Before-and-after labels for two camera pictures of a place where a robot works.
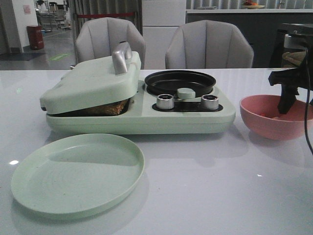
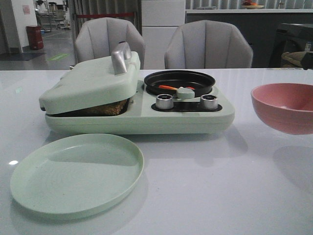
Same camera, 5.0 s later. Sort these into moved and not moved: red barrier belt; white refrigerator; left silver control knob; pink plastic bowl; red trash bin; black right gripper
Moved: pink plastic bowl; black right gripper
Not moved: red barrier belt; white refrigerator; left silver control knob; red trash bin
